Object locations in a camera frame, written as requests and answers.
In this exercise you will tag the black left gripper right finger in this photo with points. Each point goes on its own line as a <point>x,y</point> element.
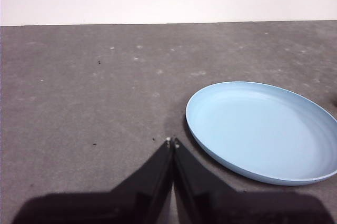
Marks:
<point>237,208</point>

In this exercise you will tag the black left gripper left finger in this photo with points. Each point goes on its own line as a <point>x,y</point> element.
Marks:
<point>110,208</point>

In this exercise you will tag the light blue round plate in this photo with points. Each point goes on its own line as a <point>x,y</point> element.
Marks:
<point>258,129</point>

